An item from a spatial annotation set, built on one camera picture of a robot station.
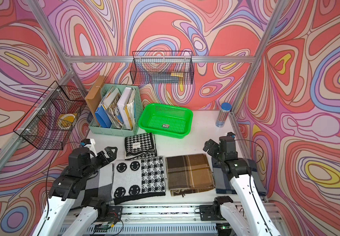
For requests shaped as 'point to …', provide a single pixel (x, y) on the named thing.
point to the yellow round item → (65, 120)
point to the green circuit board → (101, 227)
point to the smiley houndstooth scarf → (135, 179)
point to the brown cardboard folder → (94, 96)
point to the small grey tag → (165, 126)
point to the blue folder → (102, 117)
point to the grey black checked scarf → (99, 185)
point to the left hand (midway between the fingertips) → (113, 151)
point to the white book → (127, 105)
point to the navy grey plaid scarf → (222, 179)
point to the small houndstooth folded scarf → (140, 146)
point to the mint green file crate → (111, 94)
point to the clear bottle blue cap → (225, 110)
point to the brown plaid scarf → (187, 174)
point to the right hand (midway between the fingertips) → (212, 150)
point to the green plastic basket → (165, 120)
